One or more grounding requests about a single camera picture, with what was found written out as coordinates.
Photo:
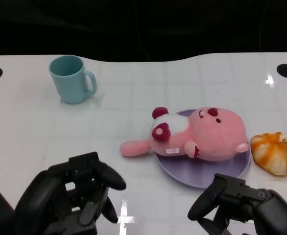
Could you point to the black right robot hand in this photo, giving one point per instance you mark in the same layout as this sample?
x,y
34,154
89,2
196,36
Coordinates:
x,y
263,210

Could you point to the teal plastic mug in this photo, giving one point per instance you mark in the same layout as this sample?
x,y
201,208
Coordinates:
x,y
68,85

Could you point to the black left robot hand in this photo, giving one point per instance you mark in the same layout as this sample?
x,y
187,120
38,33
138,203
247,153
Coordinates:
x,y
50,195

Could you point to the orange white striped bun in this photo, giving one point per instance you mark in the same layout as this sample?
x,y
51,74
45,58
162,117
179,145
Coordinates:
x,y
275,154

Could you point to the purple plastic plate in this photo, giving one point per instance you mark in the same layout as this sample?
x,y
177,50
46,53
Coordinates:
x,y
195,173

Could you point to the pink plush beaver doll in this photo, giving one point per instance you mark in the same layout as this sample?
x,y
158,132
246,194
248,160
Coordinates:
x,y
217,137

